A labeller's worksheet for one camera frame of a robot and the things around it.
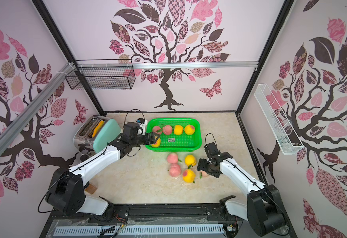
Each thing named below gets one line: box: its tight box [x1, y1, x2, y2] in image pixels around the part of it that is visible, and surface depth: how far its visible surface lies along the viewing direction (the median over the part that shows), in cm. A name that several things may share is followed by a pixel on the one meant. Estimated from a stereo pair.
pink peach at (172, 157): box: [166, 152, 179, 164], surface depth 92 cm
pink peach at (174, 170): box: [169, 162, 181, 178], surface depth 85 cm
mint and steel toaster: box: [73, 115, 122, 157], surface depth 90 cm
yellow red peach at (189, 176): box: [182, 168, 196, 184], surface depth 83 cm
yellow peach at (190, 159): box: [184, 154, 197, 167], surface depth 89 cm
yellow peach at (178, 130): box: [173, 124, 184, 136], surface depth 106 cm
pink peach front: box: [152, 125, 162, 135], surface depth 104 cm
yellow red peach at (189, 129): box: [184, 124, 196, 136], surface depth 105 cm
